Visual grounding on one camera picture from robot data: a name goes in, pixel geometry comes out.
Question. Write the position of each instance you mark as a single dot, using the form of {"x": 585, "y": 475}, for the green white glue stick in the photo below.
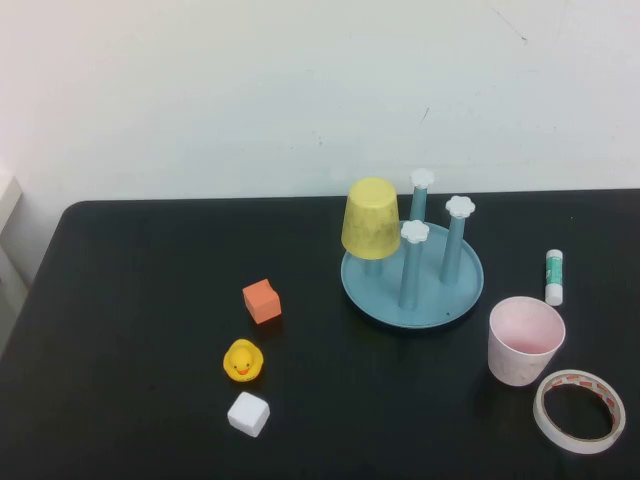
{"x": 555, "y": 275}

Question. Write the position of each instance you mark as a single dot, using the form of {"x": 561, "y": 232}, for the orange foam cube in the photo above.
{"x": 262, "y": 302}

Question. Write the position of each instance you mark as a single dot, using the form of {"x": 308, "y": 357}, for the white adhesive tape roll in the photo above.
{"x": 542, "y": 415}

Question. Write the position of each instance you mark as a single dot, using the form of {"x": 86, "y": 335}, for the yellow rubber duck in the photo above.
{"x": 242, "y": 362}

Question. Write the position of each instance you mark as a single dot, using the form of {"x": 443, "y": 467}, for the white side furniture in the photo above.
{"x": 7, "y": 200}

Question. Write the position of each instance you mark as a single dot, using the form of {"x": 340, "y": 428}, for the white foam cube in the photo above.
{"x": 248, "y": 415}

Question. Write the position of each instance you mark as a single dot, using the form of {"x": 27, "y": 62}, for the pink plastic cup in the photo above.
{"x": 520, "y": 367}

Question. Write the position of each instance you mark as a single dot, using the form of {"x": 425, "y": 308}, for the yellow plastic cup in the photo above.
{"x": 371, "y": 225}

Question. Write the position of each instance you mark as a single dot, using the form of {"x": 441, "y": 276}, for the blue cup stand white caps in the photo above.
{"x": 435, "y": 300}

